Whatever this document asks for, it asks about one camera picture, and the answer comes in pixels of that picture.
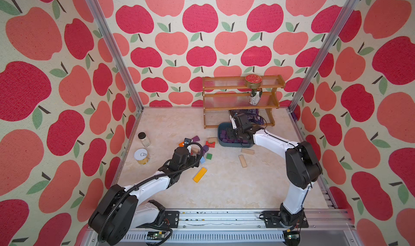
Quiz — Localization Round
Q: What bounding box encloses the yellow can white lid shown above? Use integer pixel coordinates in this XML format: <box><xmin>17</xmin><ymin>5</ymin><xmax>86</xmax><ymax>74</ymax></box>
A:
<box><xmin>134</xmin><ymin>148</ymin><xmax>150</xmax><ymax>165</ymax></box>

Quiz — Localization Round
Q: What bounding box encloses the aluminium frame post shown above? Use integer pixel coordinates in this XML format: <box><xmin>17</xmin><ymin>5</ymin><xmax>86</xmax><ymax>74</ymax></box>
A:
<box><xmin>85</xmin><ymin>0</ymin><xmax>144</xmax><ymax>114</ymax></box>
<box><xmin>288</xmin><ymin>0</ymin><xmax>370</xmax><ymax>112</ymax></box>

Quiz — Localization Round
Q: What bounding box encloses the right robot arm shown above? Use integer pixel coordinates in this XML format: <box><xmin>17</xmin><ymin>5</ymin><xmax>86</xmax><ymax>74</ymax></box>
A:
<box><xmin>229</xmin><ymin>113</ymin><xmax>323</xmax><ymax>228</ymax></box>

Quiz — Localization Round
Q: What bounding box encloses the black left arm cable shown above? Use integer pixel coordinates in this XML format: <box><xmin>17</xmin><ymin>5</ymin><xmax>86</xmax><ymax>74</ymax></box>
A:
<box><xmin>97</xmin><ymin>142</ymin><xmax>204</xmax><ymax>243</ymax></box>

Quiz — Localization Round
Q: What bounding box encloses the natural wood cube block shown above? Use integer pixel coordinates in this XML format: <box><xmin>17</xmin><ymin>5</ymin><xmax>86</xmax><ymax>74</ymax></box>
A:
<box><xmin>207</xmin><ymin>137</ymin><xmax>218</xmax><ymax>143</ymax></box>

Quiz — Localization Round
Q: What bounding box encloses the natural wood long block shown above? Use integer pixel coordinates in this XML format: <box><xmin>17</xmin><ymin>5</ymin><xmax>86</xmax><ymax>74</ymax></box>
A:
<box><xmin>238</xmin><ymin>155</ymin><xmax>247</xmax><ymax>168</ymax></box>

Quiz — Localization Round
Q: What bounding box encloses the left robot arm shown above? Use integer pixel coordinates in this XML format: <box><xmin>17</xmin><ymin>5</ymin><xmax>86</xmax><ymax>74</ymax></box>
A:
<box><xmin>88</xmin><ymin>142</ymin><xmax>203</xmax><ymax>246</ymax></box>

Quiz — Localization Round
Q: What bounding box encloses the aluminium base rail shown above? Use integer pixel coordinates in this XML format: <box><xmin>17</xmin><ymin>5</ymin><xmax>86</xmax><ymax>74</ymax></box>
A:
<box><xmin>80</xmin><ymin>208</ymin><xmax>361</xmax><ymax>246</ymax></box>

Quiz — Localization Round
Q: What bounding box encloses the glass jar black lid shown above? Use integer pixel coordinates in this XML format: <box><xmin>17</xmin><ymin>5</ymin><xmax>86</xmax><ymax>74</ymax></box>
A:
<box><xmin>138</xmin><ymin>132</ymin><xmax>151</xmax><ymax>147</ymax></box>

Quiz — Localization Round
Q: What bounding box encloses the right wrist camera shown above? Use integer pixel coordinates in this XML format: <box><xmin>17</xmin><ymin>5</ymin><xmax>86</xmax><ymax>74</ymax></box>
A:
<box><xmin>229</xmin><ymin>115</ymin><xmax>237</xmax><ymax>129</ymax></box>

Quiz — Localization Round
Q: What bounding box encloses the small green white bottle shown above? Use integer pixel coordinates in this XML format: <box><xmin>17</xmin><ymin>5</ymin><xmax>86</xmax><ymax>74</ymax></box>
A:
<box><xmin>250</xmin><ymin>88</ymin><xmax>263</xmax><ymax>106</ymax></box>

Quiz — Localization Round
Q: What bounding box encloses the purple snack bag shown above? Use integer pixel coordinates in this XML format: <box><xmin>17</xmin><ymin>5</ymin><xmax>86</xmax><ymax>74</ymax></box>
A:
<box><xmin>229</xmin><ymin>109</ymin><xmax>265</xmax><ymax>125</ymax></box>

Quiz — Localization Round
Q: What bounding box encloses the wooden three-tier shelf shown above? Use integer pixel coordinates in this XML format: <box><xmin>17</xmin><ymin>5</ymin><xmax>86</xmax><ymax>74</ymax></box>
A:
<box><xmin>202</xmin><ymin>75</ymin><xmax>285</xmax><ymax>129</ymax></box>

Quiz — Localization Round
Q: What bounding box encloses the left aluminium frame post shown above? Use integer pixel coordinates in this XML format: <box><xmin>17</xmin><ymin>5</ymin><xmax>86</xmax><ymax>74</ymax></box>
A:
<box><xmin>85</xmin><ymin>0</ymin><xmax>144</xmax><ymax>114</ymax></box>

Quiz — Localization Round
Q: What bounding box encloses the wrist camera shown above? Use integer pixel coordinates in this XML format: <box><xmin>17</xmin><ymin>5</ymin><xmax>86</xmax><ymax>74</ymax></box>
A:
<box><xmin>229</xmin><ymin>115</ymin><xmax>237</xmax><ymax>129</ymax></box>
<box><xmin>183</xmin><ymin>138</ymin><xmax>192</xmax><ymax>147</ymax></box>

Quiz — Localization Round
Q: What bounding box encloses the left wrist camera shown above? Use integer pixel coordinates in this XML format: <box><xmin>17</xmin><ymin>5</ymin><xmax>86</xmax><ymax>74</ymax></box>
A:
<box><xmin>183</xmin><ymin>138</ymin><xmax>192</xmax><ymax>147</ymax></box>

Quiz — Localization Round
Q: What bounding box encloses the yellow long block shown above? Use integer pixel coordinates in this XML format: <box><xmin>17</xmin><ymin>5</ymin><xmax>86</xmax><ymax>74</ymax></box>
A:
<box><xmin>193</xmin><ymin>167</ymin><xmax>207</xmax><ymax>183</ymax></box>

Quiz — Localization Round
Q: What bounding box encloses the right aluminium frame post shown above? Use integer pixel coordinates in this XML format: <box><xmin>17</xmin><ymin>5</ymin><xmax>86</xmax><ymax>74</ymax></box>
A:
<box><xmin>288</xmin><ymin>0</ymin><xmax>370</xmax><ymax>112</ymax></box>

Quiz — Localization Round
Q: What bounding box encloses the red lidded tin can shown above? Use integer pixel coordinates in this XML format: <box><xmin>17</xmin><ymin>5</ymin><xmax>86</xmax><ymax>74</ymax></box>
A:
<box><xmin>245</xmin><ymin>74</ymin><xmax>263</xmax><ymax>89</ymax></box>

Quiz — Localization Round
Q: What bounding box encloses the red arch block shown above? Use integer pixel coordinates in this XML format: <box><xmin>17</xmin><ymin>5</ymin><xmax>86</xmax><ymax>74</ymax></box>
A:
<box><xmin>206</xmin><ymin>141</ymin><xmax>216</xmax><ymax>148</ymax></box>

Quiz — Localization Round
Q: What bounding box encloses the teal plastic storage bin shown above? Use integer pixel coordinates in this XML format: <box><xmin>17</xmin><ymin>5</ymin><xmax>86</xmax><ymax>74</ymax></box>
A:
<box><xmin>218</xmin><ymin>122</ymin><xmax>254</xmax><ymax>148</ymax></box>

